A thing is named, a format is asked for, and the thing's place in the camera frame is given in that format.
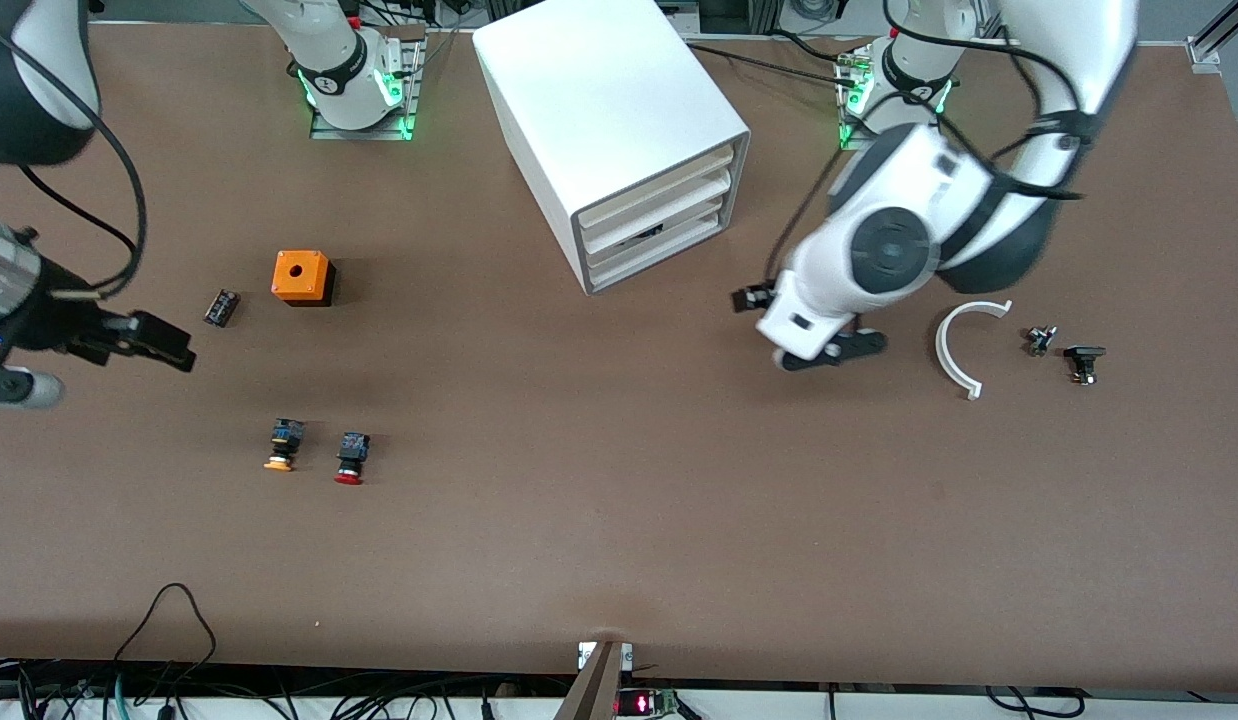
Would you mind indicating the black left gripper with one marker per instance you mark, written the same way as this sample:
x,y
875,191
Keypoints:
x,y
750,298

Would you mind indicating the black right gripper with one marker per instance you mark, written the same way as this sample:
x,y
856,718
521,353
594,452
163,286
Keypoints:
x,y
51,322

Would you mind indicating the red-capped push button switch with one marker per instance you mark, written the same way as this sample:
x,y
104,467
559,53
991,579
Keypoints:
x,y
352,458

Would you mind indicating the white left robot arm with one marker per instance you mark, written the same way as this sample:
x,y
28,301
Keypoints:
x,y
879,250

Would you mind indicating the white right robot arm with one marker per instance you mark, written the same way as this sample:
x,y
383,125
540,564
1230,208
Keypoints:
x,y
19,90

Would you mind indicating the white curved plastic piece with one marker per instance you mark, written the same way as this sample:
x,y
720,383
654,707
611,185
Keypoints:
x,y
947,350

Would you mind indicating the red-lit electronics module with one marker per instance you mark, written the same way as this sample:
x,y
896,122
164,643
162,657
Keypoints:
x,y
647,704

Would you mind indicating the orange button enclosure box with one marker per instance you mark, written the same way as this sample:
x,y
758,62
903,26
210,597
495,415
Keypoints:
x,y
301,276

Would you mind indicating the yellow-capped push button switch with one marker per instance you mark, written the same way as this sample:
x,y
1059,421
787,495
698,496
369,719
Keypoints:
x,y
283,442

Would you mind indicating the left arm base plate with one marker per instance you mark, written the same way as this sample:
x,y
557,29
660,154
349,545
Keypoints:
x,y
847,110

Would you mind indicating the small metal switch part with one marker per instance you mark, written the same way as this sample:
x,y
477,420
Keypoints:
x,y
1041,340

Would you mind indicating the small black switch part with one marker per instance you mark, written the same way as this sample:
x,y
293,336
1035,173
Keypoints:
x,y
1083,360

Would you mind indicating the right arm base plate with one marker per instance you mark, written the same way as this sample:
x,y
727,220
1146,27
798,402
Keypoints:
x,y
414,80

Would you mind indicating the wooden post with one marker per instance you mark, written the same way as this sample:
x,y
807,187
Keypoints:
x,y
591,690

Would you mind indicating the aluminium frame profile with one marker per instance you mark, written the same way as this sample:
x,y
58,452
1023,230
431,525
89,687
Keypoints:
x,y
1214,35

